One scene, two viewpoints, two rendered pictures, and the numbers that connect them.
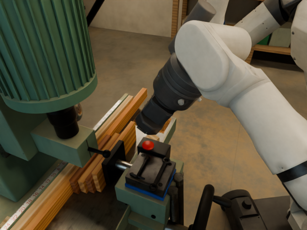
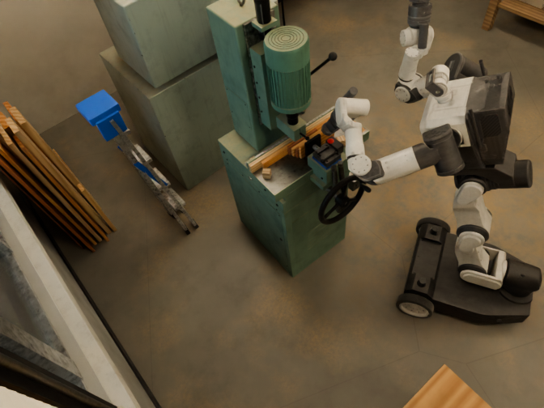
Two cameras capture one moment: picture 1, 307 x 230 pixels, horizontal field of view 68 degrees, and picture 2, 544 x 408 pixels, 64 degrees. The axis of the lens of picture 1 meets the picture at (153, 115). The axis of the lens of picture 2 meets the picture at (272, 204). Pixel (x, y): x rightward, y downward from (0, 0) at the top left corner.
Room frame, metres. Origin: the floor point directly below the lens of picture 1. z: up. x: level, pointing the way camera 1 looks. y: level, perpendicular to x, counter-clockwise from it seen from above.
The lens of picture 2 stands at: (-0.87, -0.56, 2.48)
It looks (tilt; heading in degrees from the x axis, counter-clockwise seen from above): 54 degrees down; 37
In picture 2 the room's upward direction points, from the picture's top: 10 degrees counter-clockwise
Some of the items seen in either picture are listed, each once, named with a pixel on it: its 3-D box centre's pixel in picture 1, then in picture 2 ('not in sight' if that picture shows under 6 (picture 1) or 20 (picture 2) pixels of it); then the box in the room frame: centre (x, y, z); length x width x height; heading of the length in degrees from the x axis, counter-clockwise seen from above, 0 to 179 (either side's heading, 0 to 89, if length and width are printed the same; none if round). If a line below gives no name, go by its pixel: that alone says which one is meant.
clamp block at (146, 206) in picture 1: (150, 183); (328, 163); (0.35, 0.01, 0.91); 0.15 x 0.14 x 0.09; 157
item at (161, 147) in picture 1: (152, 165); (329, 151); (0.36, 0.00, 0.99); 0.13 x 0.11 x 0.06; 157
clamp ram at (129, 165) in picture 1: (124, 166); (316, 148); (0.38, 0.08, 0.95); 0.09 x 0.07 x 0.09; 157
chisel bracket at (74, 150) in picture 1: (66, 142); (291, 126); (0.40, 0.22, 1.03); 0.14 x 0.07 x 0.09; 67
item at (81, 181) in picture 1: (102, 160); (308, 142); (0.42, 0.15, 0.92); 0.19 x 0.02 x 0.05; 157
